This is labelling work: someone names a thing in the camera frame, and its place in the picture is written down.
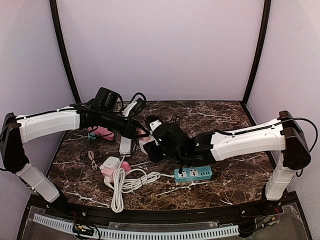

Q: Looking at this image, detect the pink charger plug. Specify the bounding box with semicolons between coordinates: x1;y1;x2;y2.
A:
138;128;150;140

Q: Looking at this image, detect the white cube socket adapter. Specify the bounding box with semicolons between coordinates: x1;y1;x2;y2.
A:
138;138;152;155

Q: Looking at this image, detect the pink triangular power socket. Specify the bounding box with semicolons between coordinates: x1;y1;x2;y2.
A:
87;126;115;141

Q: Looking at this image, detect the teal charger plug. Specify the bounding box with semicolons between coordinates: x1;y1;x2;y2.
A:
87;133;97;141

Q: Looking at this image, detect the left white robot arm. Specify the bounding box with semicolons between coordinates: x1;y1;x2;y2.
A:
0;103;149;203

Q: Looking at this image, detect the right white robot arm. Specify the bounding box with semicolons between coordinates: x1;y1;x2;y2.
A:
143;110;311;201

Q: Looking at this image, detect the white and pink cube socket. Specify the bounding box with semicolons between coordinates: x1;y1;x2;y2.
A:
99;156;132;180

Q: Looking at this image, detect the white power strip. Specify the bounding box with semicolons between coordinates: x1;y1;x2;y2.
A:
119;136;133;157

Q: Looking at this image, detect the teal power strip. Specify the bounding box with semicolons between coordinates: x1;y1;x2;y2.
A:
174;166;213;183

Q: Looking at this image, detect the small circuit board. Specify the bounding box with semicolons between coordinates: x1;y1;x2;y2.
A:
72;224;95;236

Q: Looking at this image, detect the pink thin cable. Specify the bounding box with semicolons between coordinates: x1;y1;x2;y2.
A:
86;150;98;172

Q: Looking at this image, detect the white bundled power cable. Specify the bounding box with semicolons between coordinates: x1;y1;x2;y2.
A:
102;149;176;214

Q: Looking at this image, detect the white slotted cable duct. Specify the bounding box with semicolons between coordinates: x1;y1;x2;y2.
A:
32;213;240;240

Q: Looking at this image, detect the left black frame post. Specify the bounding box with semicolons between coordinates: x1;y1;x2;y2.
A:
49;0;81;103

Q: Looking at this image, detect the black frame post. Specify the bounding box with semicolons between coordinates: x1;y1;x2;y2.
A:
241;0;272;107
49;0;81;103

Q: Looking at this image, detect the right black frame post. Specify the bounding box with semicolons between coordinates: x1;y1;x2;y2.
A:
241;0;272;107

